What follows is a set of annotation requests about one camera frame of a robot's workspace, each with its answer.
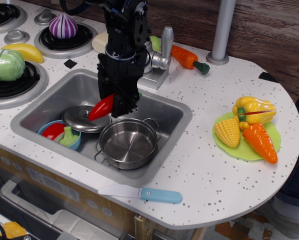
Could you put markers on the green toy cabbage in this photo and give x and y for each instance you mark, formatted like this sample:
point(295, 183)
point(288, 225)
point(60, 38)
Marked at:
point(12, 65)

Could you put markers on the black tape near burner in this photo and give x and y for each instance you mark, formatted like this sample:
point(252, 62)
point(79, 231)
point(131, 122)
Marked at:
point(70, 63)

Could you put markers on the middle stove burner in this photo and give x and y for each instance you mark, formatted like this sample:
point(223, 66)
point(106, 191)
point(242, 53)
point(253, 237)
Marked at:
point(55, 48)

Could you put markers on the front left stove burner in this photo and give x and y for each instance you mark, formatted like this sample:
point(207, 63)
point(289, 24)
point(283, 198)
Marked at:
point(27, 87)

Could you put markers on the grey stove knob far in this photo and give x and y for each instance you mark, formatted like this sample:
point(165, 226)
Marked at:
point(44, 18)

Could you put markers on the purple white toy onion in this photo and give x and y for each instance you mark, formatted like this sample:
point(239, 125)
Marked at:
point(63, 27)

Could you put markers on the grey stove knob near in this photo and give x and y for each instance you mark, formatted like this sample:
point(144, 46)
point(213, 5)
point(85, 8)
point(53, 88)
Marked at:
point(16, 36)

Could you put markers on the orange toy carrot on plate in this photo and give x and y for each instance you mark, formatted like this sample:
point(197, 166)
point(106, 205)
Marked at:
point(258, 138)

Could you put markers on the grey stove knob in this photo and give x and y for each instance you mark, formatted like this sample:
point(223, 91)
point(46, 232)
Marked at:
point(44, 18)
point(16, 36)

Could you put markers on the red toy chili pepper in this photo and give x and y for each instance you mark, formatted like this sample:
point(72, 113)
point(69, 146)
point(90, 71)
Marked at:
point(102, 108)

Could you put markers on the steel pan with handles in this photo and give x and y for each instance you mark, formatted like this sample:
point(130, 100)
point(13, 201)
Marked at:
point(129, 144)

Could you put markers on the black tape right edge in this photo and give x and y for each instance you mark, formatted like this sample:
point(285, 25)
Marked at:
point(267, 77)

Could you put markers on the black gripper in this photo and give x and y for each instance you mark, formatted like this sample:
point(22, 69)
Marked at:
point(120, 77)

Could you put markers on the stove burner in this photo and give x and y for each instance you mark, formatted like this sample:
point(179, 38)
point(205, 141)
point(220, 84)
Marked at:
point(55, 48)
point(11, 17)
point(27, 87)

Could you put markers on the yellow object bottom left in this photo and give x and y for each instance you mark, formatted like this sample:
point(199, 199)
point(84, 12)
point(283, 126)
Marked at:
point(13, 230)

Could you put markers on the light green toy fruit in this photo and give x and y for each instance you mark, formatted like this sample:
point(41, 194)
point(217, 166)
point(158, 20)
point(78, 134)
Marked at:
point(156, 43)

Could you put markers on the grey vertical pole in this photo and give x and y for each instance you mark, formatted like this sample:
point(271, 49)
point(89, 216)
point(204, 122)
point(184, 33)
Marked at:
point(218, 55)

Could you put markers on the yellow toy bell pepper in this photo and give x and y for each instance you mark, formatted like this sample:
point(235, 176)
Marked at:
point(251, 110)

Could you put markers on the steel pot lid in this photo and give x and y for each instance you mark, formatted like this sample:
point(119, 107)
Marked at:
point(77, 118)

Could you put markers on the red white toy slice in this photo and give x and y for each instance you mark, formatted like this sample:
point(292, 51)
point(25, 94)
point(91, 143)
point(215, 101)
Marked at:
point(53, 131)

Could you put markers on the light green toy plate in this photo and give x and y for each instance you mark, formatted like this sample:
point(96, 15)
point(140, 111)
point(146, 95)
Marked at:
point(244, 150)

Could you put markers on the grey toy faucet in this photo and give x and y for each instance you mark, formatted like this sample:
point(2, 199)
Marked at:
point(157, 69)

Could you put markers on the cream toy bottle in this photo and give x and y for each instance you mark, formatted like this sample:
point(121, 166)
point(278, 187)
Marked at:
point(99, 42)

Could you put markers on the blue toy bowl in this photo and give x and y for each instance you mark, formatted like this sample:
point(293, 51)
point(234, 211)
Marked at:
point(75, 132)

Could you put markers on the green toy broccoli piece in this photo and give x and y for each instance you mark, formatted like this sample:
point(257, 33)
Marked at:
point(69, 138)

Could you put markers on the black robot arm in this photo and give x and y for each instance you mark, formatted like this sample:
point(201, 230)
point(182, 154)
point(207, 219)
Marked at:
point(126, 56)

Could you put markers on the yellow toy banana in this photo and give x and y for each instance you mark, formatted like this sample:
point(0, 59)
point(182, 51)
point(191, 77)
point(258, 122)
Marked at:
point(28, 51)

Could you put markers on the yellow toy corn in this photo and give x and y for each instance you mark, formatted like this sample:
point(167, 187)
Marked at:
point(228, 132)

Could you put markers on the toy knife blue handle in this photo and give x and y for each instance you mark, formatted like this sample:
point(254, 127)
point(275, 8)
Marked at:
point(143, 193)

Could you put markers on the back left stove burner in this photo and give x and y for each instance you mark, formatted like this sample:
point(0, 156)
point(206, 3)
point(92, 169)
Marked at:
point(11, 17)

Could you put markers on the orange carrot green top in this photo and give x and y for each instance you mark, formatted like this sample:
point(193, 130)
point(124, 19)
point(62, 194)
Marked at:
point(189, 60)

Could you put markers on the grey toy sink basin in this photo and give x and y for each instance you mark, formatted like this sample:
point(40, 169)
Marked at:
point(80, 87)

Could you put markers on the grey oven door handle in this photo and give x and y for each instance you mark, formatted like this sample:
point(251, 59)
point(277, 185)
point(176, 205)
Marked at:
point(48, 217)

